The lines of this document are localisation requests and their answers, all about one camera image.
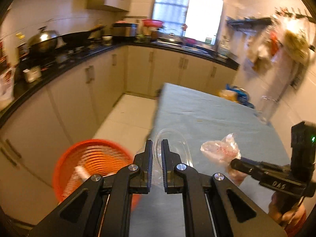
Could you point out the steel wok with lid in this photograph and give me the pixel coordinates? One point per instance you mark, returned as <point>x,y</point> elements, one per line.
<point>44,41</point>

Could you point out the black countertop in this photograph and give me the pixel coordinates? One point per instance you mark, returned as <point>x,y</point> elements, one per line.
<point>23,91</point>

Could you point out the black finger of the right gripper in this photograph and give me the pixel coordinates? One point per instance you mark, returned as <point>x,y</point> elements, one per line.
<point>259,170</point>

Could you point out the steel rice cooker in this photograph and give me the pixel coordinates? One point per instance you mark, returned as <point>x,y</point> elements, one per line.
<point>127,30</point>

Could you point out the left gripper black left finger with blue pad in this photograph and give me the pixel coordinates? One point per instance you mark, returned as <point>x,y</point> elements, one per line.
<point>102,205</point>

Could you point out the black frying pan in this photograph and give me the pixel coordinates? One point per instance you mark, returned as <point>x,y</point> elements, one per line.
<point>79,38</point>

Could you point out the clear plastic bag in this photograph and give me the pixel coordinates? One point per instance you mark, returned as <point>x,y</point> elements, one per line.
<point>223,152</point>

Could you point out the kitchen window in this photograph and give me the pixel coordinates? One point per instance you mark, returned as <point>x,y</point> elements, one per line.
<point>194,19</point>

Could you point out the black wall shelf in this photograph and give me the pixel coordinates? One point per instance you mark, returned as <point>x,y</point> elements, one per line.
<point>255,23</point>

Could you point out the white plastic bag on counter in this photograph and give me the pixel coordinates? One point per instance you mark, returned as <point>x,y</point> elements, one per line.
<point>7,87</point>

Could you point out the blue bag on stool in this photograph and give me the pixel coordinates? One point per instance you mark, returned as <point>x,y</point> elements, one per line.
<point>237,95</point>

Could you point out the orange plastic mesh basket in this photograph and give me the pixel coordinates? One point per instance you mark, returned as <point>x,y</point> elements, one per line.
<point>97,156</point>

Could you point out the clear plastic container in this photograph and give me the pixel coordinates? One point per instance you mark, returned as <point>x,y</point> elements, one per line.
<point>177,144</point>

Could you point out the small white cup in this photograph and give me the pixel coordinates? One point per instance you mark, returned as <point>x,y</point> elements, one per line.
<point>33,74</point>

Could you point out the hanging yellow bag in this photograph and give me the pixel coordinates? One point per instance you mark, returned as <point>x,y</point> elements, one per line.
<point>296,45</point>

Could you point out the red colander bowl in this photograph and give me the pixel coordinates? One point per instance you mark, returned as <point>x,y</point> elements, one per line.
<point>152,23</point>

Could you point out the clear glass pitcher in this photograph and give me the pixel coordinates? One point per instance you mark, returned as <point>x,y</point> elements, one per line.
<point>265,109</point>

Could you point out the white grey medicine box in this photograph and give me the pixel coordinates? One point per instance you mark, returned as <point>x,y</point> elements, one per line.
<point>82,173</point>

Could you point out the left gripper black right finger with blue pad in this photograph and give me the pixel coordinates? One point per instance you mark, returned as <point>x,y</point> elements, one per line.
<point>213,205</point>

